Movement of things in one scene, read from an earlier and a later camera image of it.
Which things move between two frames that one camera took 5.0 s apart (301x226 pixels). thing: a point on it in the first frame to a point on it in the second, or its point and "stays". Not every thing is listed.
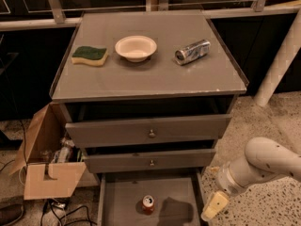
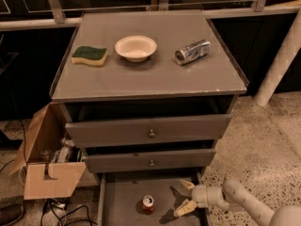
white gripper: (225, 180) to (202, 195)
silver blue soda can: (192, 52) stays
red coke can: (148, 203) stays
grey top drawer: (148, 131) stays
